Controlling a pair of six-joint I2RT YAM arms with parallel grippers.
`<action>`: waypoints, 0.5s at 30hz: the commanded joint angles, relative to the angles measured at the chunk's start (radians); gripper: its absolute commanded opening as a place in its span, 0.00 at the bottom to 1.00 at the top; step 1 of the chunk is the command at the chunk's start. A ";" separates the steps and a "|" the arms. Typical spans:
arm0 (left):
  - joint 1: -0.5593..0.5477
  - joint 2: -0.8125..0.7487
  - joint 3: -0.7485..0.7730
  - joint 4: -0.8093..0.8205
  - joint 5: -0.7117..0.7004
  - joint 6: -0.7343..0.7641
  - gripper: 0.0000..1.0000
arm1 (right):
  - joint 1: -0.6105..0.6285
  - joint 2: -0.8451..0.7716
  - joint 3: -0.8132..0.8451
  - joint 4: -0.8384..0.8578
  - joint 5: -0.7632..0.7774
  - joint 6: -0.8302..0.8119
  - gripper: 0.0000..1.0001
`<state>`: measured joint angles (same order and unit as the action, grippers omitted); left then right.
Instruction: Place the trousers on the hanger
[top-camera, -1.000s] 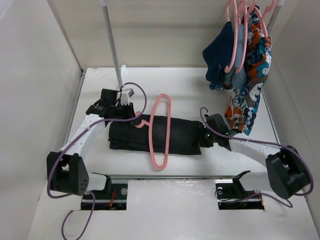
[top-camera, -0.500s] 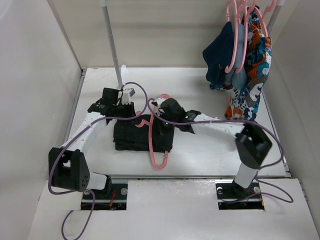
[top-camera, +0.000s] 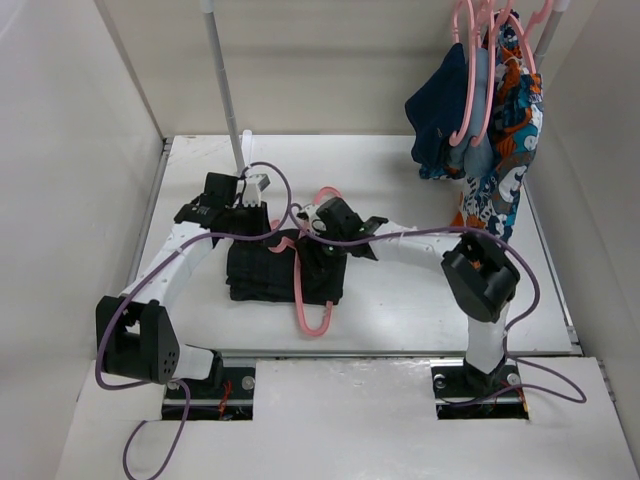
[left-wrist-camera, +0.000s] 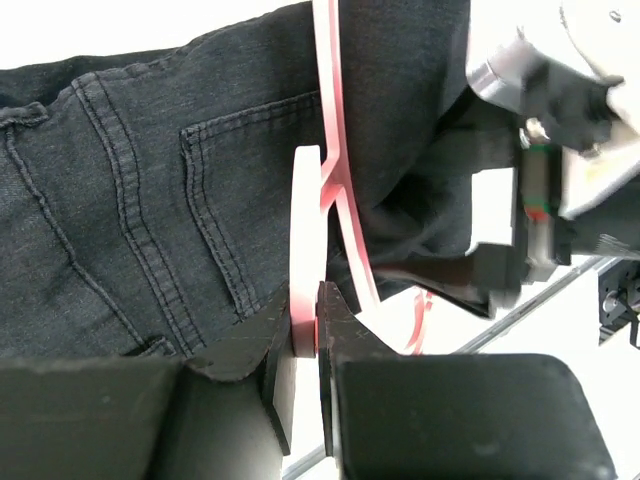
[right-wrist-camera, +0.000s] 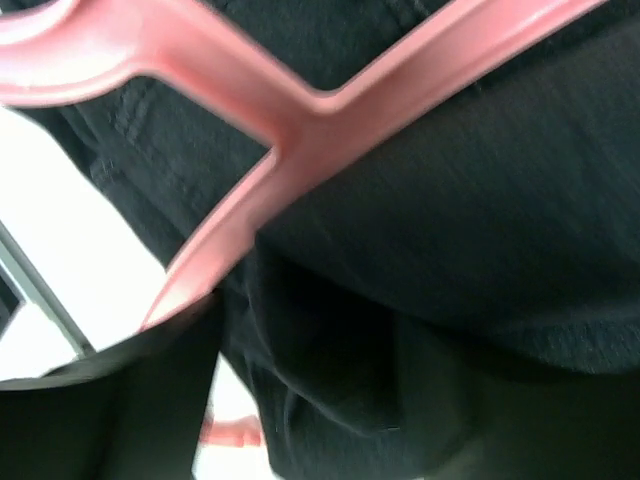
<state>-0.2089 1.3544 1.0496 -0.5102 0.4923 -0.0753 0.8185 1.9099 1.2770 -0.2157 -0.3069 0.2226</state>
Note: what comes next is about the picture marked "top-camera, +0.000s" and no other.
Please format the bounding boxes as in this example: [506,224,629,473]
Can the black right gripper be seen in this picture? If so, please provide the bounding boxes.
[294,224,348,280]

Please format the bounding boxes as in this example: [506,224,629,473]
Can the black trousers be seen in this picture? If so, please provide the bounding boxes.
[226,229,347,305]

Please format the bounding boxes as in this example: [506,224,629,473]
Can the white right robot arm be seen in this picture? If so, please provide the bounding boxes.
[296,197,520,394]

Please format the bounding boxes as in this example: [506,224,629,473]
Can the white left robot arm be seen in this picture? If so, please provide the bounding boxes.
[96,173,270,397]

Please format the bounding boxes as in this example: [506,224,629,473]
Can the pink hanger with navy garment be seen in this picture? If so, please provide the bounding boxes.
[449,0,494,147]

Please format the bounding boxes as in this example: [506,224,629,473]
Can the pink hanger with patterned garment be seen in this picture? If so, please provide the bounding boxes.
[497,0,551,74]

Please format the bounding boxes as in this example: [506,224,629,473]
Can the white rack left foot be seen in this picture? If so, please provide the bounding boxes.
[241,129,254,166]

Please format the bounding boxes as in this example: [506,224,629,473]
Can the navy blue hanging garment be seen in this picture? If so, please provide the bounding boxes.
[404,43,467,178]

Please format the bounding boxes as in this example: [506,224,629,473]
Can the patterned orange teal garment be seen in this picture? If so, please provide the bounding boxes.
[423,10,544,241]

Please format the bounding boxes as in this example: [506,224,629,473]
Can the grey blue hanging garment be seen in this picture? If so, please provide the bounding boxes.
[444,47,496,176]

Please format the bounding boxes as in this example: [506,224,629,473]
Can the silver rack left pole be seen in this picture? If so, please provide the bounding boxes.
[200,0,245,172]

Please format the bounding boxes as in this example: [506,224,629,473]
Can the silver rack pole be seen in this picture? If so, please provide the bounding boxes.
[534,0,571,61]
[200,0,245,172]

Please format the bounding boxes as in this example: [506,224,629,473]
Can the silver rack right pole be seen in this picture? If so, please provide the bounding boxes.
[534,0,571,61]

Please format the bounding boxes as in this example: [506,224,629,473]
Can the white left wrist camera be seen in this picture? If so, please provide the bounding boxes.
[240,174,270,207]

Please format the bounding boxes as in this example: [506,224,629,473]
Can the metal rail strip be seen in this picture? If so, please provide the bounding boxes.
[209,349,584,362]

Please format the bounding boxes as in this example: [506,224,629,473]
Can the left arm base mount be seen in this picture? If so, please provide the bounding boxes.
[184,363,256,421]

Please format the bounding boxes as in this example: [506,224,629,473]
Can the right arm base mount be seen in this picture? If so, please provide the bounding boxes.
[431,364,529,420]

